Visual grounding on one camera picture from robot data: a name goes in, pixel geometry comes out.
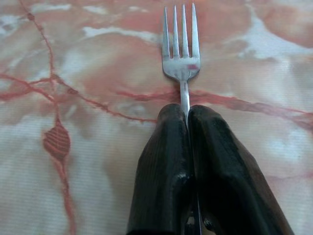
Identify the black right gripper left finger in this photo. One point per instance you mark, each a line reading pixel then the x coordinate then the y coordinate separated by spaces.
pixel 161 159

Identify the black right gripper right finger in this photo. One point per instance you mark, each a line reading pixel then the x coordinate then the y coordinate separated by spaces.
pixel 227 171

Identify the silver metal fork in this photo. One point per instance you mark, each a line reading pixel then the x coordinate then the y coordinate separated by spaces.
pixel 181 67

